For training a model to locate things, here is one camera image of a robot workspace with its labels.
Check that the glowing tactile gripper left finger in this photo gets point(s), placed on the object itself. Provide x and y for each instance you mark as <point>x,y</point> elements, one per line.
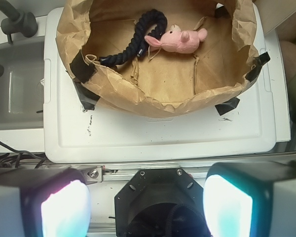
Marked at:
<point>44,203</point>

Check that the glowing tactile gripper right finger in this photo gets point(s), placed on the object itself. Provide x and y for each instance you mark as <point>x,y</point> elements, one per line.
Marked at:
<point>251,199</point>

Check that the black tape strip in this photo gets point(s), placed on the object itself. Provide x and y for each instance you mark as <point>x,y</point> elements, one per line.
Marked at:
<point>87,98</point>
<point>227,106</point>
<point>257,66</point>
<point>82,71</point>

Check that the grey toy sink basin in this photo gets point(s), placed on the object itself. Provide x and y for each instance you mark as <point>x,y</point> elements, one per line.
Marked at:
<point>21,91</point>

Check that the brown paper bag bin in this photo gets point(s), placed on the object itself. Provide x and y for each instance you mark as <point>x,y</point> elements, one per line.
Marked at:
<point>160,84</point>

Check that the pink plush bunny toy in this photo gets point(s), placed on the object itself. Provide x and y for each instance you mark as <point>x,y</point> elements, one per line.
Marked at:
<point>177,41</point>

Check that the grey toy faucet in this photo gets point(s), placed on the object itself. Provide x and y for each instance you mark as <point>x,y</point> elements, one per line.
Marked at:
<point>17,21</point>

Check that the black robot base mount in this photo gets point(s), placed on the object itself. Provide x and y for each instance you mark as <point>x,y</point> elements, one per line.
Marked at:
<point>160,203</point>

